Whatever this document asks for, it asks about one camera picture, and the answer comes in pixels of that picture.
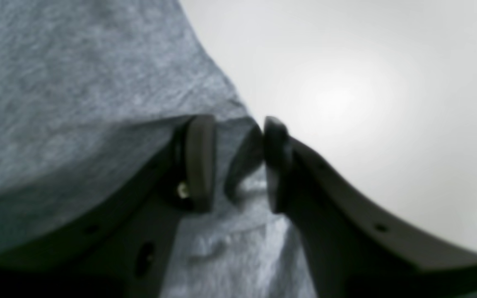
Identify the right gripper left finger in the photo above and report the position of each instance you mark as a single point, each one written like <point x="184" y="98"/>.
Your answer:
<point x="121" y="248"/>

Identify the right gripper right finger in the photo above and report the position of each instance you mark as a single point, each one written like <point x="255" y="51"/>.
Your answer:
<point x="353" y="247"/>

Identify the grey T-shirt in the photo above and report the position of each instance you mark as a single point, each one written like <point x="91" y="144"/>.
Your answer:
<point x="86" y="88"/>

